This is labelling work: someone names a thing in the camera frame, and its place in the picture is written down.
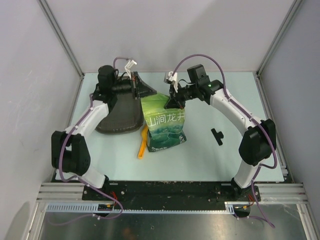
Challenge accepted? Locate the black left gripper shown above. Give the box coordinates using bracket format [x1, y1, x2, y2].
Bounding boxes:
[111, 71, 157, 99]

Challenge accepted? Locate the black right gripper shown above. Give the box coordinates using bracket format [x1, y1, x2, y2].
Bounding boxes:
[165, 81, 199, 110]

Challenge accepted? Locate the green litter bag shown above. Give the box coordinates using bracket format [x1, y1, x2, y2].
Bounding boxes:
[141, 93, 187, 152]

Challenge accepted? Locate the yellow plastic scoop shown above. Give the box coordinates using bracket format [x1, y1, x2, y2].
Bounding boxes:
[137, 124, 149, 160]

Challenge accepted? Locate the black bag clip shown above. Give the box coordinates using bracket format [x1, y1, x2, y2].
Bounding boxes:
[211, 128, 224, 146]

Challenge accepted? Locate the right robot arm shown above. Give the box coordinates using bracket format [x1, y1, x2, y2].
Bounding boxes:
[164, 64, 277, 201]

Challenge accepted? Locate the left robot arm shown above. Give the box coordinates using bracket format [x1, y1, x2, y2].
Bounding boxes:
[51, 65, 157, 200]

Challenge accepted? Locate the dark grey litter box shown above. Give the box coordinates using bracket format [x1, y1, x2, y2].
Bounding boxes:
[95, 94, 144, 135]

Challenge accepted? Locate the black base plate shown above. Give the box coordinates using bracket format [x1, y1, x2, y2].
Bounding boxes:
[82, 181, 261, 210]

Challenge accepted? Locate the grey slotted cable duct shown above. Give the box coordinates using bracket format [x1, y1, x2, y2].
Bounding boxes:
[46, 201, 249, 214]

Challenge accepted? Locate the aluminium frame rail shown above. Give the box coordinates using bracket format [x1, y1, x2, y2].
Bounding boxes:
[36, 181, 308, 204]

